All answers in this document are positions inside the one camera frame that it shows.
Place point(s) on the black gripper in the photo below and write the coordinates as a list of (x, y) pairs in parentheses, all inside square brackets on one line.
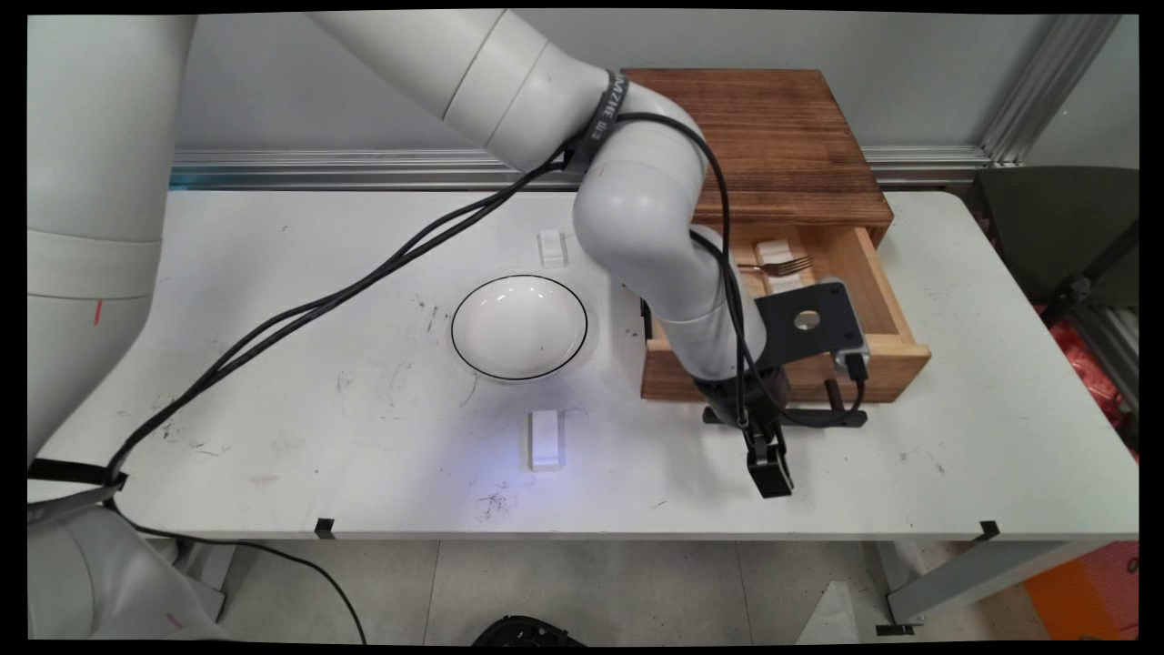
[(750, 396)]

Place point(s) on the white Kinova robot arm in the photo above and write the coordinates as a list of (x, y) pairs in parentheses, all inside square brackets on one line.
[(637, 209)]

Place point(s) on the white block in drawer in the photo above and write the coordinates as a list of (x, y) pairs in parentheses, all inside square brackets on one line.
[(773, 247), (784, 284)]

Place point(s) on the metal fork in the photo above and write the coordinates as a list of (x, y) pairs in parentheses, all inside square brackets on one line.
[(791, 266)]

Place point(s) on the long white plastic block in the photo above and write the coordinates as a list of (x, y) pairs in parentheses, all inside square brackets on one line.
[(546, 441)]

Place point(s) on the white slanted table leg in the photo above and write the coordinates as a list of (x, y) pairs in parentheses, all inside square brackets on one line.
[(964, 573)]

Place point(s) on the black table edge clip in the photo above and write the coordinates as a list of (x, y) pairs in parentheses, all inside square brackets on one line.
[(325, 527), (989, 530)]

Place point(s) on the white bowl black rim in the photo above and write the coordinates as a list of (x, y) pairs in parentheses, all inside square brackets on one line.
[(520, 327)]

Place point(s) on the small white plastic block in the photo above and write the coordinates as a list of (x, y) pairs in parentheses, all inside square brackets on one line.
[(552, 248)]

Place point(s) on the black round floor object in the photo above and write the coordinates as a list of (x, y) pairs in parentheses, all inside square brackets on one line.
[(523, 632)]

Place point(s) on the brown wooden drawer cabinet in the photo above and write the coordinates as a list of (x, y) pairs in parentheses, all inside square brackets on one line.
[(791, 136)]

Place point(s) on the red plastic bag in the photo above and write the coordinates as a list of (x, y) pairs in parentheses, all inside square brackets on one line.
[(1087, 368)]

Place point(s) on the orange box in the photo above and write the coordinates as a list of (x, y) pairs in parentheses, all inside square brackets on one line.
[(1087, 591)]

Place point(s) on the white upright table leg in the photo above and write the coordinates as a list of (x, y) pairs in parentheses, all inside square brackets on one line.
[(211, 569)]

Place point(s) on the aluminium frame bar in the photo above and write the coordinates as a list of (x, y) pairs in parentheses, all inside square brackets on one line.
[(1109, 350)]

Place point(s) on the diagonal aluminium post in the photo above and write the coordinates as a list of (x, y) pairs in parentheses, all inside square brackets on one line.
[(1046, 91)]

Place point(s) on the horizontal aluminium rail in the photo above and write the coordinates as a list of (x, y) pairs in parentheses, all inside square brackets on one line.
[(364, 168)]

